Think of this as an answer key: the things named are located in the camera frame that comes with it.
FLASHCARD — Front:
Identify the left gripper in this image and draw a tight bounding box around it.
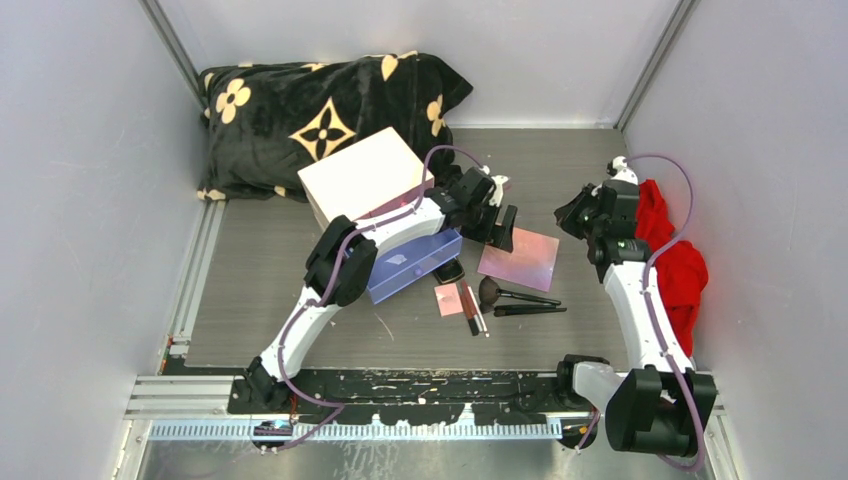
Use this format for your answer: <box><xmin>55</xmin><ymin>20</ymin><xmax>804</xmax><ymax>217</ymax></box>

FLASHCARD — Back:
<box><xmin>461</xmin><ymin>198</ymin><xmax>516</xmax><ymax>253</ymax></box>

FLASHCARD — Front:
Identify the holographic pink palette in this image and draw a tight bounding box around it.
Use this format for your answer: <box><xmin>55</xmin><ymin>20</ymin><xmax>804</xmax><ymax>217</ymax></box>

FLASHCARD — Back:
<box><xmin>478</xmin><ymin>227</ymin><xmax>559</xmax><ymax>292</ymax></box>

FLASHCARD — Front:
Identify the black square compact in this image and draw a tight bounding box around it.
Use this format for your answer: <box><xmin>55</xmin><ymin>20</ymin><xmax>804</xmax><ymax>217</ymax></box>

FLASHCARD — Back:
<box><xmin>433</xmin><ymin>258</ymin><xmax>465</xmax><ymax>285</ymax></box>

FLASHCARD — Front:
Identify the white drawer organizer box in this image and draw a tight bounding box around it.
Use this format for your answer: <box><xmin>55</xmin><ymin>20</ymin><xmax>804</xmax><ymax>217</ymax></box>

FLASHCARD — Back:
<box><xmin>298</xmin><ymin>127</ymin><xmax>434</xmax><ymax>229</ymax></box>

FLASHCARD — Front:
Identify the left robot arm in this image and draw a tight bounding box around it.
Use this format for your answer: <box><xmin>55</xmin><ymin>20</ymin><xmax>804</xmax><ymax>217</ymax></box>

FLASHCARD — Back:
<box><xmin>228</xmin><ymin>166</ymin><xmax>517</xmax><ymax>414</ymax></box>

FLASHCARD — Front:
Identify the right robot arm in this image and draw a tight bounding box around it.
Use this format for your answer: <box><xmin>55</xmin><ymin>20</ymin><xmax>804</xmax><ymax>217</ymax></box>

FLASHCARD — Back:
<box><xmin>554</xmin><ymin>179</ymin><xmax>718</xmax><ymax>461</ymax></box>

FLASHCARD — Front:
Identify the black makeup brush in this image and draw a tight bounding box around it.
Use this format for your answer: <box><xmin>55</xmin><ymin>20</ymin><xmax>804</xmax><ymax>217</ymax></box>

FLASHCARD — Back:
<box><xmin>493</xmin><ymin>304</ymin><xmax>567</xmax><ymax>317</ymax></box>

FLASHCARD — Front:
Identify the red makeup pencil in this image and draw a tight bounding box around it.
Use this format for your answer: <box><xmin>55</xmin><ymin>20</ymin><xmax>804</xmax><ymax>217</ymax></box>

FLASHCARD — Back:
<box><xmin>458</xmin><ymin>280</ymin><xmax>480</xmax><ymax>336</ymax></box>

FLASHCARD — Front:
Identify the white makeup pencil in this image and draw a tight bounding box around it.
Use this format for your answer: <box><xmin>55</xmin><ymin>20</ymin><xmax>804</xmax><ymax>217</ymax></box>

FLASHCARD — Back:
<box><xmin>464</xmin><ymin>282</ymin><xmax>490</xmax><ymax>338</ymax></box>

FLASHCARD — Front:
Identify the large powder brush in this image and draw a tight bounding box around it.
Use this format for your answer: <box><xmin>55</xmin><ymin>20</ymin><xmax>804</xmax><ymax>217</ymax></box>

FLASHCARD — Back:
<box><xmin>477</xmin><ymin>276</ymin><xmax>562</xmax><ymax>313</ymax></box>

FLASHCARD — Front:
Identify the small pink compact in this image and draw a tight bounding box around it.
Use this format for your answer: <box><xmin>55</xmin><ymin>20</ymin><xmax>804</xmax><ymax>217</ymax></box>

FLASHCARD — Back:
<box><xmin>434</xmin><ymin>283</ymin><xmax>463</xmax><ymax>317</ymax></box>

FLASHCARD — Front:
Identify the red cloth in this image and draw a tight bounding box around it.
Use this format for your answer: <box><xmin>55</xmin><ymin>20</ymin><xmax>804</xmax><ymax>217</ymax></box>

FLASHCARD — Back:
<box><xmin>635</xmin><ymin>179</ymin><xmax>709</xmax><ymax>357</ymax></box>

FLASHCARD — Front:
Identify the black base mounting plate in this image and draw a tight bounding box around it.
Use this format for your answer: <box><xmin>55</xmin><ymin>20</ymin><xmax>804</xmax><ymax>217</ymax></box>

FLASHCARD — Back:
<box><xmin>227</xmin><ymin>368</ymin><xmax>593</xmax><ymax>426</ymax></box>

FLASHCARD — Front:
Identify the black floral plush blanket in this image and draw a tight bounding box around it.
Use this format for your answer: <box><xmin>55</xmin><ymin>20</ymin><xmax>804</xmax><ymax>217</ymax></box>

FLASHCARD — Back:
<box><xmin>196</xmin><ymin>51</ymin><xmax>474</xmax><ymax>203</ymax></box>

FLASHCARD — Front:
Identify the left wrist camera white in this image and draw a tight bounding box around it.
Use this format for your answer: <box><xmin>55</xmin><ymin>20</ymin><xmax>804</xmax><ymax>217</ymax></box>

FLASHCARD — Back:
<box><xmin>480</xmin><ymin>165</ymin><xmax>511</xmax><ymax>207</ymax></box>

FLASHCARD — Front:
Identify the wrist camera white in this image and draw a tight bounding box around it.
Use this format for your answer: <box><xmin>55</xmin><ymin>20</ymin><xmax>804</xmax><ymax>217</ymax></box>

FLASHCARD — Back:
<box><xmin>607</xmin><ymin>156</ymin><xmax>639</xmax><ymax>186</ymax></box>
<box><xmin>480</xmin><ymin>165</ymin><xmax>511</xmax><ymax>207</ymax></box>

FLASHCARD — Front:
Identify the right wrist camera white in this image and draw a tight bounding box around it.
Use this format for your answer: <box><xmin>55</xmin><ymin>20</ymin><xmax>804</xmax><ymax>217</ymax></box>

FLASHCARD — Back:
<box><xmin>607</xmin><ymin>156</ymin><xmax>639</xmax><ymax>186</ymax></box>

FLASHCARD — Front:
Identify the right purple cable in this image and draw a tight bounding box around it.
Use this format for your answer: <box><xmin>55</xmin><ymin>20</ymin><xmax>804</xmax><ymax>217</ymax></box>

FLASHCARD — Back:
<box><xmin>574</xmin><ymin>153</ymin><xmax>707</xmax><ymax>473</ymax></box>

